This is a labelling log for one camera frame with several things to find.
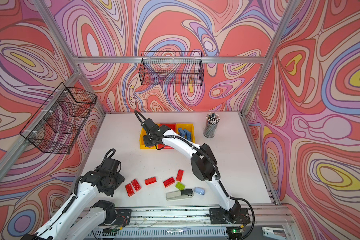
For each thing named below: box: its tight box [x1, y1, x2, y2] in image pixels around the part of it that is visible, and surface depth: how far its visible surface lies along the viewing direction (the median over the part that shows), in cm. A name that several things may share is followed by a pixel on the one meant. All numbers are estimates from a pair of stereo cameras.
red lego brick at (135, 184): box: [131, 178, 142, 192], surface depth 84 cm
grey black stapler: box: [166, 189, 194, 201], surface depth 81 cm
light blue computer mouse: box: [194, 186, 205, 195], surface depth 82 cm
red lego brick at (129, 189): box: [124, 183, 135, 197], surface depth 82 cm
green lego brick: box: [175, 182, 186, 191], surface depth 84 cm
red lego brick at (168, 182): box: [163, 176, 176, 188], surface depth 86 cm
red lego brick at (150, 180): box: [144, 176, 157, 186], surface depth 86 cm
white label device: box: [261, 227, 287, 240], surface depth 69 cm
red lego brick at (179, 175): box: [176, 169, 184, 182], surface depth 88 cm
